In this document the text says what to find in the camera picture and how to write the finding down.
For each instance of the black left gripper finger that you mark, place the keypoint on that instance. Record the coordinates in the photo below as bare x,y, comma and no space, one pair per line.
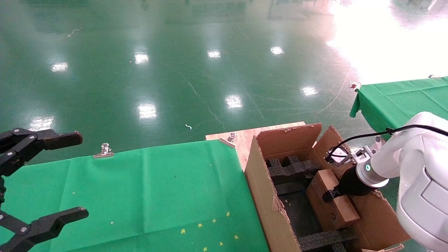
35,140
52,222

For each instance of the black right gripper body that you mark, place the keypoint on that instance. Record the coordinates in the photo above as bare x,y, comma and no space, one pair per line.
351,185

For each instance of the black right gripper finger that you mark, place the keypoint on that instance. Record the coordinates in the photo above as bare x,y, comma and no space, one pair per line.
330,196

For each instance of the small brown cardboard box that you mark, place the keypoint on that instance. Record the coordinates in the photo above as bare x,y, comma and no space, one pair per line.
332,213

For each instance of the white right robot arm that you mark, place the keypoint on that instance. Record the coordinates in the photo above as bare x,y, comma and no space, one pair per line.
420,175

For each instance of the large open cardboard carton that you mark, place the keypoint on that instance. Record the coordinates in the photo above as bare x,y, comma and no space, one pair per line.
260,196

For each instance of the black foam insert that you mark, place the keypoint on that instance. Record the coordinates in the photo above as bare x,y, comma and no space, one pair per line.
290,169
325,239

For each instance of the white table leg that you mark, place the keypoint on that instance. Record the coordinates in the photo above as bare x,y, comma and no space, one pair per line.
378,140

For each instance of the silver metal binder clip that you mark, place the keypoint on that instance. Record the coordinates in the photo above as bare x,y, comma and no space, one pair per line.
434,76
104,151
229,139
354,85

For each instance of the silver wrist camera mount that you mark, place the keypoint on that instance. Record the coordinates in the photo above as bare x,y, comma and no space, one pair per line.
341,156

